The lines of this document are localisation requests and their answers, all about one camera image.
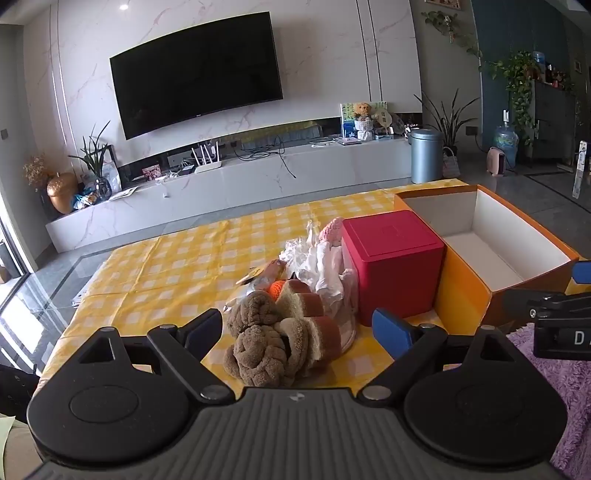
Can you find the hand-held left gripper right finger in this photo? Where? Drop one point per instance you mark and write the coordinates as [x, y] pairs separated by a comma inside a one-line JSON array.
[[392, 330]]

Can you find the white set-top box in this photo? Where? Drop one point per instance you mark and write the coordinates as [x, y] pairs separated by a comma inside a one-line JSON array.
[[349, 141]]

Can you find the black wall television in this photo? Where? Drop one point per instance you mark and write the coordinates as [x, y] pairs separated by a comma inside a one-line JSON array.
[[194, 74]]

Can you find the pink photo frame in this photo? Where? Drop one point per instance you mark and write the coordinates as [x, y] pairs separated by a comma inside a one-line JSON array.
[[151, 172]]

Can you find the white marble television console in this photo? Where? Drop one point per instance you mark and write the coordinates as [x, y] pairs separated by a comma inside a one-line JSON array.
[[254, 194]]

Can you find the green plant in glass vase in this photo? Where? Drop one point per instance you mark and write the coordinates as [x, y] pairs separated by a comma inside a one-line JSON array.
[[94, 157]]

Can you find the round paddle fan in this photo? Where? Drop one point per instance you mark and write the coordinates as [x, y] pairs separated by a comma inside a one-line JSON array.
[[383, 119]]

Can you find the dark grey cabinet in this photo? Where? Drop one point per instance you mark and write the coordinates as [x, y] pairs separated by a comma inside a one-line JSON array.
[[554, 120]]

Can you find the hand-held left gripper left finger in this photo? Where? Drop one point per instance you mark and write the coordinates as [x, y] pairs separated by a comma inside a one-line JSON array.
[[203, 328]]

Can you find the silver blue trash can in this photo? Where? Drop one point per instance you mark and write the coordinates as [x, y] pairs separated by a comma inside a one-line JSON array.
[[427, 157]]

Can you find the framed wall picture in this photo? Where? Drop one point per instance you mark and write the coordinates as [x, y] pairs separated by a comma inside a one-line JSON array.
[[443, 3]]

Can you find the white router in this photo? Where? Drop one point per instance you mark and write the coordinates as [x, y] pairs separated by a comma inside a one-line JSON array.
[[207, 166]]

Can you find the trailing pothos plant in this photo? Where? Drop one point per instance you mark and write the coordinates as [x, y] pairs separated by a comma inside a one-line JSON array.
[[521, 78]]

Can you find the red square box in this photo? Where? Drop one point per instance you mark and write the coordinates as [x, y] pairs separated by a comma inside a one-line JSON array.
[[392, 272]]

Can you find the woven handbag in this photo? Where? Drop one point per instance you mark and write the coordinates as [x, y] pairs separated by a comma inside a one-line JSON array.
[[451, 166]]

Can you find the brown knotted plush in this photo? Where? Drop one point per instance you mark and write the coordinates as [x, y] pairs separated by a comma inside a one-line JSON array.
[[258, 350]]

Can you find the dried flower bunch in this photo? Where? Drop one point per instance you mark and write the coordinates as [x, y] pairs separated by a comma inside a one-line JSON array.
[[36, 170]]

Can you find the blue water jug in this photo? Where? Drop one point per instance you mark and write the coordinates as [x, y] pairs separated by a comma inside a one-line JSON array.
[[505, 141]]

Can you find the teddy bear in white basket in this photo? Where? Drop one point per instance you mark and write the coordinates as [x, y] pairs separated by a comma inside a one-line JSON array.
[[363, 113]]

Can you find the blue snack package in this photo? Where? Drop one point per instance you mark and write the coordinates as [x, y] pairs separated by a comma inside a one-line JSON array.
[[87, 200]]

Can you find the hanging vine plant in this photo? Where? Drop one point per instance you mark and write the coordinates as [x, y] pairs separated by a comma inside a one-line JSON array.
[[445, 21]]

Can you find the purple fluffy clothing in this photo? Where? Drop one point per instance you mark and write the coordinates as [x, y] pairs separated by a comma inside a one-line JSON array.
[[563, 397]]

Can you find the white plastic bag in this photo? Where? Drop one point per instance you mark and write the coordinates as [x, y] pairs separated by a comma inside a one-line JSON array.
[[112, 177]]

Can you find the orange crochet fruit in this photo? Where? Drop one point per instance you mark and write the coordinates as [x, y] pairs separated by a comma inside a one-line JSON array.
[[277, 288]]

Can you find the green picture board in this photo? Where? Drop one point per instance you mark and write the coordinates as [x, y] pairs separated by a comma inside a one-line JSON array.
[[346, 115]]

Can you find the yellow checked tablecloth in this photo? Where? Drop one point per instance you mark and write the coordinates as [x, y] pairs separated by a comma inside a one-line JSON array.
[[152, 277]]

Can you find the pink space heater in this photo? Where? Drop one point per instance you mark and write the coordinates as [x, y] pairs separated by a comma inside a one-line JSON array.
[[496, 161]]

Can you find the paper sheet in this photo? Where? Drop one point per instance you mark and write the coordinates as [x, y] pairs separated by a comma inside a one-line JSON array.
[[123, 193]]

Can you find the snack packet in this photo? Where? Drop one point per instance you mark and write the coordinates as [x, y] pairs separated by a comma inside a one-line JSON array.
[[263, 274]]

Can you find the long-leaf potted plant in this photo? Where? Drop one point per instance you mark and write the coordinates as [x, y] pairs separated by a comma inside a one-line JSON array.
[[448, 124]]

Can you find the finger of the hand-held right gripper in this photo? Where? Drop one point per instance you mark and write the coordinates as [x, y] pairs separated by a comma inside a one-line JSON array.
[[582, 272], [526, 300]]

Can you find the orange cardboard box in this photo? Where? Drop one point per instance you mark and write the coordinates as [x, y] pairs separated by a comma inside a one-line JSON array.
[[471, 286]]

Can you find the white standing pole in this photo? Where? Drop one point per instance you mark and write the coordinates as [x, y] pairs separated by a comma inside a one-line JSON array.
[[581, 170]]

